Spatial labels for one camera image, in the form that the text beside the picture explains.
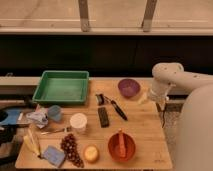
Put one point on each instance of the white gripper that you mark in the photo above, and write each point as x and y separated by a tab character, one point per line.
154	95

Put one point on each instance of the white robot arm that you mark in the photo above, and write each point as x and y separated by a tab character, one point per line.
194	144

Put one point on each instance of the green plastic tray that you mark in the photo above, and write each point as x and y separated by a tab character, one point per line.
62	87

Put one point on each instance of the purple bowl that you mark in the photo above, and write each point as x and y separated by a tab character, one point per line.
128	87

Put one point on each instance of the black rectangular remote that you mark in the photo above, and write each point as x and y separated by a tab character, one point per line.
103	116

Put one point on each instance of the red bowl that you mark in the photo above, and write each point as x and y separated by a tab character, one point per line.
114	147

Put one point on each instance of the orange carrot toy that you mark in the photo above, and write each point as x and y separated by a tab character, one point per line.
122	148

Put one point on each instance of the white plastic cup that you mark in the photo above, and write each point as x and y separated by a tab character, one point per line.
78	122

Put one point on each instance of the yellow round fruit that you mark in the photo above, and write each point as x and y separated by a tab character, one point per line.
91	153

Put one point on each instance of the bunch of red grapes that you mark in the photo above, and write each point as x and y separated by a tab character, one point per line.
69	146

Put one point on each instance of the blue plastic cup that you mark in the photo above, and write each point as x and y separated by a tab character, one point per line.
54	113

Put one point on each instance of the crumpled white blue cloth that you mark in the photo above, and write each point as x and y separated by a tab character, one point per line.
38	117

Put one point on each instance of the blue sponge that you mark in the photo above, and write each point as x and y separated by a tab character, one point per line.
54	156

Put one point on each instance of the yellow banana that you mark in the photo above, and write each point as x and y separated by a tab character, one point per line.
32	142

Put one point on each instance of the blue black object at left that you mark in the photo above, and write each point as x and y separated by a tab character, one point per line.
9	123

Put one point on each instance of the black handled knife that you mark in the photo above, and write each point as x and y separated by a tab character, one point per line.
117	108

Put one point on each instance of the metal window post right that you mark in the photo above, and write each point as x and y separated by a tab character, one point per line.
148	15

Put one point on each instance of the metal window post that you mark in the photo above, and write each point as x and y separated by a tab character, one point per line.
148	15
84	15

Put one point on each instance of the metal window post left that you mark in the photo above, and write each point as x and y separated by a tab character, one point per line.
84	15

